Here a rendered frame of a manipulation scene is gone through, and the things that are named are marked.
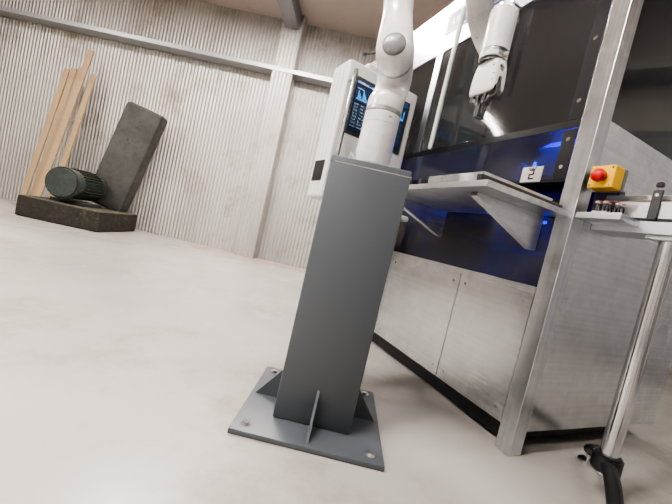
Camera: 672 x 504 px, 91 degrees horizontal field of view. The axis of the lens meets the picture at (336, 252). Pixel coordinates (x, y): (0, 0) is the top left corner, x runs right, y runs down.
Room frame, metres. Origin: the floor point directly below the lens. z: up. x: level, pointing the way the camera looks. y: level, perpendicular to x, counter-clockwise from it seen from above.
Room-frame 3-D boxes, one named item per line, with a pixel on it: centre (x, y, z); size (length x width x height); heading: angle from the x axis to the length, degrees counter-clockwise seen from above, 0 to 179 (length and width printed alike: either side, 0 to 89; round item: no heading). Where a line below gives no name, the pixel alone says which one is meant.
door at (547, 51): (1.39, -0.65, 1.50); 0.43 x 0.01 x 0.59; 25
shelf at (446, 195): (1.40, -0.45, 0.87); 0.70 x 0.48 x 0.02; 25
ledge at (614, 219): (1.10, -0.85, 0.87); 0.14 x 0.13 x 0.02; 115
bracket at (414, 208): (1.62, -0.34, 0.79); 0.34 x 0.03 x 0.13; 115
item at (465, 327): (2.28, -0.77, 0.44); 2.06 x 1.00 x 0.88; 25
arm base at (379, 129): (1.14, -0.05, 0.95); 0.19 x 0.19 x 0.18
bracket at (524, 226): (1.17, -0.55, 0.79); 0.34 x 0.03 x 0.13; 115
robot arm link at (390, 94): (1.18, -0.06, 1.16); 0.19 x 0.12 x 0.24; 169
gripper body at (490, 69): (1.08, -0.34, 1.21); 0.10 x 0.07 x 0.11; 25
